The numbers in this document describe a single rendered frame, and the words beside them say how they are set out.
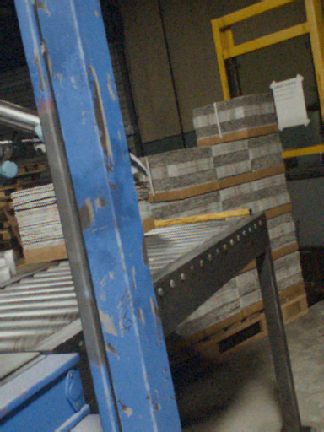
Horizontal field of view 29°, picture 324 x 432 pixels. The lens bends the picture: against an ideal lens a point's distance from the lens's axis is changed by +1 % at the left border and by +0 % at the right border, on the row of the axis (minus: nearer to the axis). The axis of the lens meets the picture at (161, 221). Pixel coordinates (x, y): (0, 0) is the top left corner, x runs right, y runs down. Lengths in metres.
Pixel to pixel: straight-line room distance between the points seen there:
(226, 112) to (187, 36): 6.55
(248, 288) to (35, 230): 1.64
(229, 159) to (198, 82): 6.65
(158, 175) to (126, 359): 2.30
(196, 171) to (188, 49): 6.97
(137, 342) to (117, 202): 0.18
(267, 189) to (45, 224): 1.82
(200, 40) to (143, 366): 9.22
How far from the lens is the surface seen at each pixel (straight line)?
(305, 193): 4.07
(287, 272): 3.61
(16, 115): 2.15
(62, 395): 0.93
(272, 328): 2.23
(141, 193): 2.10
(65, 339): 1.01
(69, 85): 0.78
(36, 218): 1.94
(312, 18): 3.79
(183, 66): 9.98
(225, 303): 3.19
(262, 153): 3.49
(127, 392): 0.83
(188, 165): 3.04
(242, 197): 3.32
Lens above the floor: 1.06
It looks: 6 degrees down
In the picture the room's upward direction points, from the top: 11 degrees counter-clockwise
